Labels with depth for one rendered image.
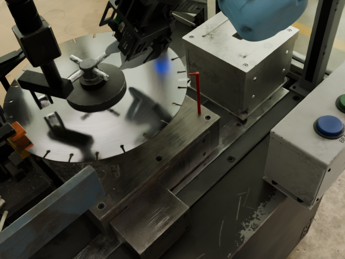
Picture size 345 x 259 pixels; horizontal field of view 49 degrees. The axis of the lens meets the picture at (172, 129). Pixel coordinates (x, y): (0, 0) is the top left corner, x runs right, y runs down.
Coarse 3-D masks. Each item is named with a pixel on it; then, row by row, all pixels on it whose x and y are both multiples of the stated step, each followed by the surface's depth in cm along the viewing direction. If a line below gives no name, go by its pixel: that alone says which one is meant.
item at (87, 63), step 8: (72, 56) 66; (104, 56) 65; (80, 64) 63; (88, 64) 63; (96, 64) 63; (80, 72) 63; (88, 72) 63; (96, 72) 62; (72, 80) 62; (88, 80) 64
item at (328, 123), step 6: (318, 120) 63; (324, 120) 63; (330, 120) 63; (336, 120) 63; (318, 126) 63; (324, 126) 62; (330, 126) 62; (336, 126) 62; (342, 126) 62; (324, 132) 62; (330, 132) 61; (336, 132) 61
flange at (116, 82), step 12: (72, 72) 69; (108, 72) 68; (120, 72) 68; (72, 84) 67; (84, 84) 64; (96, 84) 64; (108, 84) 66; (120, 84) 66; (72, 96) 65; (84, 96) 64; (96, 96) 64; (108, 96) 64; (84, 108) 64
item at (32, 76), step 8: (48, 64) 54; (24, 72) 60; (32, 72) 59; (48, 72) 54; (56, 72) 55; (24, 80) 58; (32, 80) 58; (40, 80) 58; (48, 80) 56; (56, 80) 56; (64, 80) 57; (24, 88) 60; (32, 88) 59; (40, 88) 58; (48, 88) 57; (56, 88) 56; (64, 88) 57; (72, 88) 58; (32, 96) 61; (48, 96) 61; (56, 96) 58; (64, 96) 57; (40, 104) 62
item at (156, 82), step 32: (64, 64) 72; (160, 64) 70; (128, 96) 65; (160, 96) 64; (32, 128) 62; (64, 128) 61; (96, 128) 61; (128, 128) 60; (160, 128) 60; (64, 160) 57
